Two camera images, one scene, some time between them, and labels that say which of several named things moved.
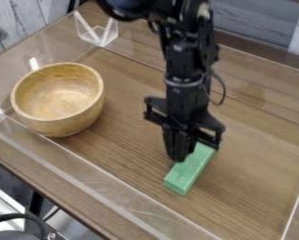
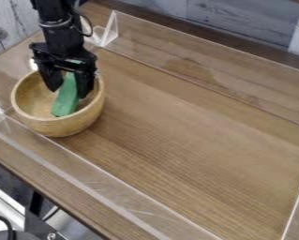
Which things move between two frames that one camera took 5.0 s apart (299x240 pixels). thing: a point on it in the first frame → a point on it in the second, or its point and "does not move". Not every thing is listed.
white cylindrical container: [298, 45] does not move
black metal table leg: [36, 202] does not move
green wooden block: [184, 172] → [66, 99]
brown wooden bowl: [56, 98] does not move
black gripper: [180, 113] → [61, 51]
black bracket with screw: [32, 231] does not move
